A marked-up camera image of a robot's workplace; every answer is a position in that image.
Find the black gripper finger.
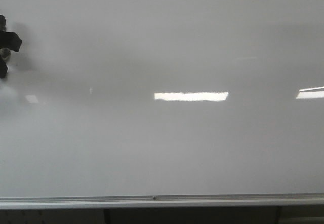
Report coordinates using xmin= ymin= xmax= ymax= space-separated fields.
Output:
xmin=0 ymin=57 xmax=8 ymax=79
xmin=0 ymin=31 xmax=22 ymax=52

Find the white marker with black cap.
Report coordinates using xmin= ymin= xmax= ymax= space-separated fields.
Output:
xmin=0 ymin=15 xmax=11 ymax=62

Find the white whiteboard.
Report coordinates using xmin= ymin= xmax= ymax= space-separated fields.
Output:
xmin=1 ymin=0 xmax=323 ymax=198

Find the aluminium whiteboard tray rail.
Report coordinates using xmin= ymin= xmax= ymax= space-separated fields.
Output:
xmin=1 ymin=193 xmax=323 ymax=210

